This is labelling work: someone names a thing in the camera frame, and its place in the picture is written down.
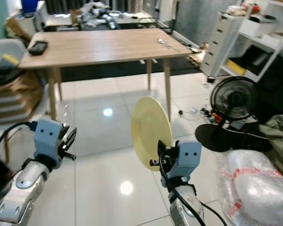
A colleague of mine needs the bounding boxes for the clear plastic bag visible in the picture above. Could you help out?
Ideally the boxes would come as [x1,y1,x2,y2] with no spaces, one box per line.
[216,149,283,226]

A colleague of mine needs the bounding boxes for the white drawer unit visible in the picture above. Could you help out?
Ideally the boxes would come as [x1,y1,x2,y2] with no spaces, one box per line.
[200,12,244,77]

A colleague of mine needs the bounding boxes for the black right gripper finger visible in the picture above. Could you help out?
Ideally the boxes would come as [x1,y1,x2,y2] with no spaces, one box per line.
[157,139,171,161]

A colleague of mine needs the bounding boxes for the white plastic chair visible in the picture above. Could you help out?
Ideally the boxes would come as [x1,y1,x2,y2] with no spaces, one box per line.
[0,38,30,86]

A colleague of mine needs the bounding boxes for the black handheld device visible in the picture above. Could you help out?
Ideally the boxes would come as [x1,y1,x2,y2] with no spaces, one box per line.
[28,40,49,56]

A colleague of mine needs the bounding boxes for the light wooden table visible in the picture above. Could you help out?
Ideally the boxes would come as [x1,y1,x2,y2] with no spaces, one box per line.
[18,29,194,121]

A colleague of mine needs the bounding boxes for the black floor fan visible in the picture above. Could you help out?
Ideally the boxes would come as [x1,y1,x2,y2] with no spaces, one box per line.
[194,76,263,153]

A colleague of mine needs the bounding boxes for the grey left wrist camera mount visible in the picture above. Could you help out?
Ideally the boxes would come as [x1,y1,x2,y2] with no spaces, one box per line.
[33,119,66,161]

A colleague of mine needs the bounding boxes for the white open shelf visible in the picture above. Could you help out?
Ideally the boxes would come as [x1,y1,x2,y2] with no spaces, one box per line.
[219,0,283,83]

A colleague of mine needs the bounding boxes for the blue container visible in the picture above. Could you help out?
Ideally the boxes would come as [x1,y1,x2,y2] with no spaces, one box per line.
[21,0,40,14]

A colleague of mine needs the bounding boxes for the grey clothes pile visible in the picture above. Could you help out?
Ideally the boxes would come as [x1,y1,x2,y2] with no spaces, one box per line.
[75,2,121,29]

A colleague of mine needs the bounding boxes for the olive green cloth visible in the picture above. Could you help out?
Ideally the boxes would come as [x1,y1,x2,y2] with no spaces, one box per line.
[258,114,283,171]

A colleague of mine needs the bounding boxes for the small metal spoon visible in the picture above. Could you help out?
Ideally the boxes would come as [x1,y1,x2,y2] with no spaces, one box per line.
[157,39,183,51]

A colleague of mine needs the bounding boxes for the stacked brown cardboard boxes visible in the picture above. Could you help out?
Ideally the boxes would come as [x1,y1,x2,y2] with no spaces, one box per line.
[0,71,52,125]

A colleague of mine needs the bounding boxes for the pale yellow plate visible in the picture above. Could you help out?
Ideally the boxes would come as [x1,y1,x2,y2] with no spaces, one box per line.
[131,96,174,172]

